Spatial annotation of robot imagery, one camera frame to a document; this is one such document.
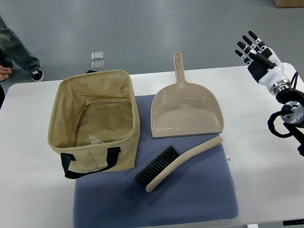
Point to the blue textured mat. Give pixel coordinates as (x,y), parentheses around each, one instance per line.
(201,189)

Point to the person hand at edge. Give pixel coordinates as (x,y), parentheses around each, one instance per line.
(4,73)

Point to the upper clear floor plate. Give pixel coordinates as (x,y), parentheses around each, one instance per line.
(97,55)

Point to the yellow fabric bag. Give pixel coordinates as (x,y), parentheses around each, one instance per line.
(95,124)

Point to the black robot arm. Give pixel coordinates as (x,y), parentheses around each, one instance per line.
(292,113)

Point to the pink plastic dustpan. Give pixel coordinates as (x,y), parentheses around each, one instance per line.
(185,108)

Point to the person leg with shoe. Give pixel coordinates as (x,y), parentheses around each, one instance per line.
(12,50)

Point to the cardboard box corner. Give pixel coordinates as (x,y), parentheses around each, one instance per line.
(289,3)

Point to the black label at table edge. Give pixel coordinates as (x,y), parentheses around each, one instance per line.
(293,222)

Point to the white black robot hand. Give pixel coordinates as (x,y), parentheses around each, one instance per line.
(261,60)

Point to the pink broom black bristles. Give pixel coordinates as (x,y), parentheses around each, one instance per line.
(169,160)

